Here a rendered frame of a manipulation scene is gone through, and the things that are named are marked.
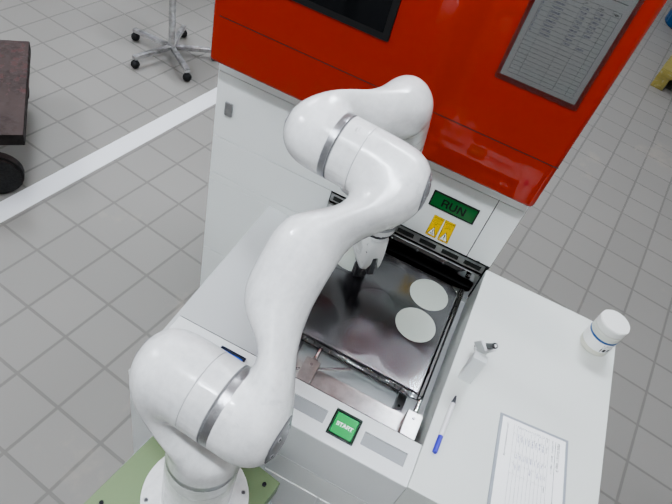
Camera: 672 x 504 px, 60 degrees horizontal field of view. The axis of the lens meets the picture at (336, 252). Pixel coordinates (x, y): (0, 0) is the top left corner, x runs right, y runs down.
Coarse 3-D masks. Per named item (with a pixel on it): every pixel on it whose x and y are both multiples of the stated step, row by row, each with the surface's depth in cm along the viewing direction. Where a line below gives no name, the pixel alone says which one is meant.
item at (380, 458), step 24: (216, 336) 119; (312, 408) 113; (336, 408) 114; (312, 432) 110; (360, 432) 112; (384, 432) 113; (288, 456) 119; (312, 456) 114; (336, 456) 110; (360, 456) 109; (384, 456) 110; (408, 456) 111; (336, 480) 117; (360, 480) 112; (384, 480) 108; (408, 480) 108
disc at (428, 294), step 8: (416, 280) 150; (424, 280) 150; (416, 288) 148; (424, 288) 149; (432, 288) 149; (440, 288) 150; (416, 296) 146; (424, 296) 147; (432, 296) 147; (440, 296) 148; (424, 304) 145; (432, 304) 146; (440, 304) 146
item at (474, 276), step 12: (336, 204) 156; (396, 240) 154; (408, 240) 153; (420, 252) 153; (432, 252) 152; (408, 264) 157; (444, 264) 152; (456, 264) 151; (468, 276) 151; (456, 288) 156; (468, 288) 156
